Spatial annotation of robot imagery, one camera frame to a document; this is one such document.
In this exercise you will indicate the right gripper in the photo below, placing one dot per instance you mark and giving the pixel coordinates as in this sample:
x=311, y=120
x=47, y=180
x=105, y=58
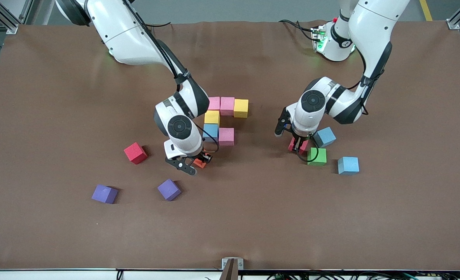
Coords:
x=203, y=156

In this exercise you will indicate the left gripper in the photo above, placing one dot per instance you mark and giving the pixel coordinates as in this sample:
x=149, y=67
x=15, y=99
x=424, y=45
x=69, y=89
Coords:
x=300, y=141

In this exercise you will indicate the orange foam cube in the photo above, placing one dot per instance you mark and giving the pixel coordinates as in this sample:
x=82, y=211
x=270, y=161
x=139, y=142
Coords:
x=200, y=164

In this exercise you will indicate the red foam cube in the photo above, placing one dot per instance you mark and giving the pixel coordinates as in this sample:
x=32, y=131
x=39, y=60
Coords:
x=135, y=153
x=291, y=146

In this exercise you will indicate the blue foam cube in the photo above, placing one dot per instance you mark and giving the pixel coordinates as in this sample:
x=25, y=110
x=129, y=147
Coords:
x=210, y=131
x=348, y=165
x=325, y=137

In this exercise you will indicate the pink foam cube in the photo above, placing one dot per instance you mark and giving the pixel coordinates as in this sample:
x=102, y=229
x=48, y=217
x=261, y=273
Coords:
x=214, y=103
x=226, y=136
x=227, y=106

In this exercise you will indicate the yellow foam cube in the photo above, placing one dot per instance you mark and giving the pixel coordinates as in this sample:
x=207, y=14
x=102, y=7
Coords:
x=212, y=117
x=241, y=108

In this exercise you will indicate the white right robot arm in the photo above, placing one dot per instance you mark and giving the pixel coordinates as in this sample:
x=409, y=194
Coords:
x=128, y=35

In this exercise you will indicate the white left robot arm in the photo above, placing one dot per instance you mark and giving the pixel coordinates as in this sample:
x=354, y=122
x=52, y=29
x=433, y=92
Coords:
x=373, y=23

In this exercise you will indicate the green foam cube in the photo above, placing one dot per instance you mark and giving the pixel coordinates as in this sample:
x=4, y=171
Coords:
x=320, y=157

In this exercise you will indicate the purple foam cube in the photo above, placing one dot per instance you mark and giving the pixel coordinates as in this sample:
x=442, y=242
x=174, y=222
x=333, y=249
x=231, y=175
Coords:
x=169, y=189
x=104, y=193

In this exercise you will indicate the brown table mat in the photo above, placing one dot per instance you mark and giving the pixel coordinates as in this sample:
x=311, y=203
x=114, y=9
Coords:
x=230, y=217

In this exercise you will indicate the grey metal camera bracket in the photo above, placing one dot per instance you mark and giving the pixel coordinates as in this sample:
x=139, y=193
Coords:
x=232, y=268

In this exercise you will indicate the white table edge rail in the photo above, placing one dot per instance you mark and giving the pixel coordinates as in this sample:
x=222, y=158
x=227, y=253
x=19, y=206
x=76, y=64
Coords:
x=58, y=275

